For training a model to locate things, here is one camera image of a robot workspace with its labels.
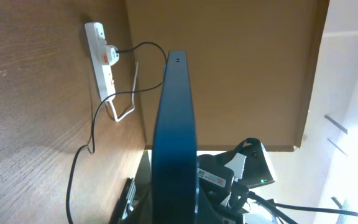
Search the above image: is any blue screen smartphone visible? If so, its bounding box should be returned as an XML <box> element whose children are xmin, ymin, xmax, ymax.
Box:
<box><xmin>151</xmin><ymin>50</ymin><xmax>199</xmax><ymax>223</ymax></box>

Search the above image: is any black charger cable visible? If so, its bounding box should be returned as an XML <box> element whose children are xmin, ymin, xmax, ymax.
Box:
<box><xmin>65</xmin><ymin>41</ymin><xmax>168</xmax><ymax>224</ymax></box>

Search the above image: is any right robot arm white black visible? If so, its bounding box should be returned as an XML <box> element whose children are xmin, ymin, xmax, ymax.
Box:
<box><xmin>196</xmin><ymin>138</ymin><xmax>277</xmax><ymax>224</ymax></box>

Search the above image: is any white usb charger plug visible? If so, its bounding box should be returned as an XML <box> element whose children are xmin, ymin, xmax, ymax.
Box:
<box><xmin>99</xmin><ymin>45</ymin><xmax>119</xmax><ymax>66</ymax></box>

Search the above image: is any white power strip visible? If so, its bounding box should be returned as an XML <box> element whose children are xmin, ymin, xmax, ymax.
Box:
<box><xmin>85</xmin><ymin>22</ymin><xmax>116</xmax><ymax>100</ymax></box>

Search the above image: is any white power strip cord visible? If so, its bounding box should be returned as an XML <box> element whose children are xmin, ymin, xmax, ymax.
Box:
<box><xmin>106</xmin><ymin>61</ymin><xmax>139</xmax><ymax>123</ymax></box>

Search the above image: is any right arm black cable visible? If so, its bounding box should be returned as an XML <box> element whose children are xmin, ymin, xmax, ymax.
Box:
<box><xmin>228</xmin><ymin>182</ymin><xmax>358</xmax><ymax>224</ymax></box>

